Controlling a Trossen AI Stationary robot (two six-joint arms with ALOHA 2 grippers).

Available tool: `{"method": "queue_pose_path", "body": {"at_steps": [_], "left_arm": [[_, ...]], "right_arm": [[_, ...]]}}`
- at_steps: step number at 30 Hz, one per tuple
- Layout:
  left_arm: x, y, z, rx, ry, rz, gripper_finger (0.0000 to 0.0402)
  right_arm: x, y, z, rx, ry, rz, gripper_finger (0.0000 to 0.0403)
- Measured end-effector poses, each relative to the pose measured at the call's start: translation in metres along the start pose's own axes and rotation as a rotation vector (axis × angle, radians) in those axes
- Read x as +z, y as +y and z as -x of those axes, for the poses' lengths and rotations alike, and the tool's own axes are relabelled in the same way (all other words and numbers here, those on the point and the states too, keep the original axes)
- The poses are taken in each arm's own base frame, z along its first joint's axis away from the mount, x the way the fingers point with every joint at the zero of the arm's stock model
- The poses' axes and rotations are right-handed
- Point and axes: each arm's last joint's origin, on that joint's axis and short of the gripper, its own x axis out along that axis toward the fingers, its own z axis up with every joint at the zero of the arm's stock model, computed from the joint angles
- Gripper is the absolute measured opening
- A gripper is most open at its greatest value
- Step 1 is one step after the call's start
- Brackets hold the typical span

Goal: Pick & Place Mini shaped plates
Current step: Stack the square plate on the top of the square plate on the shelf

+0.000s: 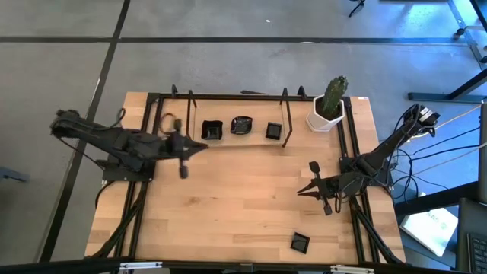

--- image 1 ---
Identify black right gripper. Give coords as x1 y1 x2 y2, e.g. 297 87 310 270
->
296 161 361 216

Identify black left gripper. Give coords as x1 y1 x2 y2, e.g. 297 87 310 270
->
167 118 209 180

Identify black wavy square mini plate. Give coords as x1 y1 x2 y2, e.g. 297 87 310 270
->
200 119 224 141

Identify black leaf-shaped mini plate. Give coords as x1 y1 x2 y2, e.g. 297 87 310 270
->
230 116 254 135

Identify black square tray stack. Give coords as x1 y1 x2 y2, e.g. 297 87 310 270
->
265 122 283 141

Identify black small square mini plate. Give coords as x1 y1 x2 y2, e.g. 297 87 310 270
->
290 232 311 255

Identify white faceted plant pot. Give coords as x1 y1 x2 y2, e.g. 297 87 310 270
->
306 94 346 133

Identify green cactus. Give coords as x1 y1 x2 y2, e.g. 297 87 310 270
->
321 75 349 119

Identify black rig bar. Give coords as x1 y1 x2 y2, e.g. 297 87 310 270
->
0 257 487 274

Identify black desk foot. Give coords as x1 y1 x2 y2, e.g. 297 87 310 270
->
408 68 487 104

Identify dark laptop keyboard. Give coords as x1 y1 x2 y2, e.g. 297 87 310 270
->
456 197 487 273

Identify dark desk monitor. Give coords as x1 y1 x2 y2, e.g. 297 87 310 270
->
478 113 487 205

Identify grey-blue desk foot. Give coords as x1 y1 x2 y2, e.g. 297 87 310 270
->
0 166 30 184

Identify black tripod foot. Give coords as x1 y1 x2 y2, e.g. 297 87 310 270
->
349 0 366 18

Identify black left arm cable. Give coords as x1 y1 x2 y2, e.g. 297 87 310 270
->
53 107 183 168

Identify wooden shelf with black frame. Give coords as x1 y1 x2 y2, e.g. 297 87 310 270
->
185 90 294 150

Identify black right cable bundle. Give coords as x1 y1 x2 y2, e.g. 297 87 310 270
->
348 193 406 266

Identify black cable bundle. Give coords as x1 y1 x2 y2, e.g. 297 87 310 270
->
86 181 150 260
348 193 406 266

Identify silver rig bracket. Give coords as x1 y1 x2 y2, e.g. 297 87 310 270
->
329 265 376 274
119 261 164 271

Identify black left cable bundle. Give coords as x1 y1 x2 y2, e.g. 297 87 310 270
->
86 181 150 260

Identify beige floor cable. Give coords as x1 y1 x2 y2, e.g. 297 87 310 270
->
412 142 487 177

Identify yellow hanging cable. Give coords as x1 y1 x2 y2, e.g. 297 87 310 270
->
435 103 483 130

